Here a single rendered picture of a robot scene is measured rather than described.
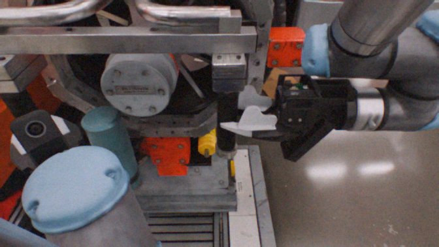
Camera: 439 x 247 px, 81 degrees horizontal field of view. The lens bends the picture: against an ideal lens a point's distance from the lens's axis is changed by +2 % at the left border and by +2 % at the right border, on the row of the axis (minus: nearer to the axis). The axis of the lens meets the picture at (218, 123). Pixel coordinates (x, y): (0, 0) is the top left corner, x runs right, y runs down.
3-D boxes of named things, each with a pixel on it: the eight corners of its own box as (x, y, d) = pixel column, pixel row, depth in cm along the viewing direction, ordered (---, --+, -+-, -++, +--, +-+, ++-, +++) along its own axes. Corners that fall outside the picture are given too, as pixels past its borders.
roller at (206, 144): (215, 105, 104) (215, 93, 100) (215, 161, 82) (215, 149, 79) (201, 105, 104) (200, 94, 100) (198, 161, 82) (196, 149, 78)
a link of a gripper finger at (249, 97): (221, 78, 45) (274, 82, 44) (221, 105, 49) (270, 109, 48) (219, 89, 43) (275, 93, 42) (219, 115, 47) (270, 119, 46)
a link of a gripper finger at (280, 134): (247, 117, 44) (295, 112, 45) (246, 125, 45) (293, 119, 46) (255, 136, 40) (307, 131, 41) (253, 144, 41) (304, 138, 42)
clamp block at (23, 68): (49, 64, 46) (35, 35, 42) (21, 94, 39) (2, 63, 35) (21, 65, 46) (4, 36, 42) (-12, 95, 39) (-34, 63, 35)
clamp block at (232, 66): (240, 63, 46) (242, 34, 42) (244, 93, 39) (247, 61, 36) (212, 63, 46) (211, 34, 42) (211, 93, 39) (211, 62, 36)
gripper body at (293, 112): (274, 72, 43) (345, 72, 43) (267, 112, 49) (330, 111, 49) (283, 100, 38) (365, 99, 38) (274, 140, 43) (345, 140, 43)
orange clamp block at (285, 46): (260, 53, 67) (294, 53, 67) (265, 68, 61) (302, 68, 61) (264, 26, 62) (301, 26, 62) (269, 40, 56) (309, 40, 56)
